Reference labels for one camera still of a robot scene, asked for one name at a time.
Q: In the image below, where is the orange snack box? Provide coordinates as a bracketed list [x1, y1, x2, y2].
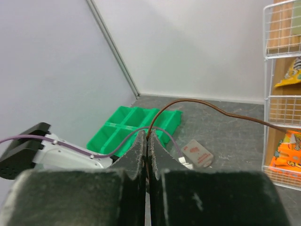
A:
[269, 130, 301, 173]

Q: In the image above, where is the small grey red box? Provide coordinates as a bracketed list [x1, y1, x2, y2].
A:
[182, 139, 214, 168]

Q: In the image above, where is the white wire shelf rack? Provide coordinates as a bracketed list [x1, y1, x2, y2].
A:
[261, 0, 301, 190]

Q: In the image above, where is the yellow snack bag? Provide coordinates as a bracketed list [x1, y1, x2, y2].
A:
[274, 56, 301, 88]

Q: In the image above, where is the green compartment tray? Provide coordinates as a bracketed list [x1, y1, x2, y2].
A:
[87, 106, 182, 154]

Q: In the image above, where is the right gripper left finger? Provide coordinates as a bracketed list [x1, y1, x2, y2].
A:
[0, 131, 147, 226]

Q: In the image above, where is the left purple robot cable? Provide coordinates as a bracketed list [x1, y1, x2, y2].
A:
[0, 126, 184, 163]

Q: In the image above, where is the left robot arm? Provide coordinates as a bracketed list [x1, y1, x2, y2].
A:
[0, 122, 113, 180]

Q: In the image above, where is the brown thin cable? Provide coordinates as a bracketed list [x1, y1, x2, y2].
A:
[145, 98, 290, 189]

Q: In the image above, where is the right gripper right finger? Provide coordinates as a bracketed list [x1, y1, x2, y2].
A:
[147, 133, 290, 226]

